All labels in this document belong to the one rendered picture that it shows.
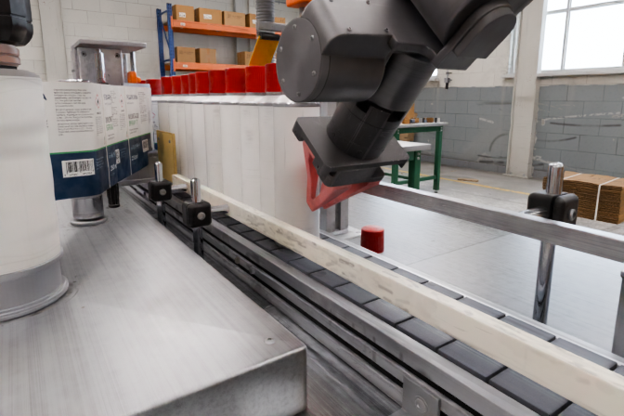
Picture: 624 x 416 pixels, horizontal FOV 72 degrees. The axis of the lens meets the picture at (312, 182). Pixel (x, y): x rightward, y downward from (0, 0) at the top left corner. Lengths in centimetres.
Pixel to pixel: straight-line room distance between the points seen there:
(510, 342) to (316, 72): 20
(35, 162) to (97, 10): 786
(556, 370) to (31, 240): 36
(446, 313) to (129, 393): 20
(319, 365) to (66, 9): 793
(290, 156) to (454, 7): 23
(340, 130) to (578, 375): 24
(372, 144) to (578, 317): 28
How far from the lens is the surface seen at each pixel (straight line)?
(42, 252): 41
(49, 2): 811
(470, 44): 31
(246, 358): 30
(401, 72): 34
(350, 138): 38
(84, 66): 92
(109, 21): 824
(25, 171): 39
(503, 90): 666
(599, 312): 55
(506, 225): 35
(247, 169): 56
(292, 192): 47
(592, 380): 27
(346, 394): 36
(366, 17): 31
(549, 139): 636
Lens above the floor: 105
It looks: 11 degrees down
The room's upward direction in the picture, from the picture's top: straight up
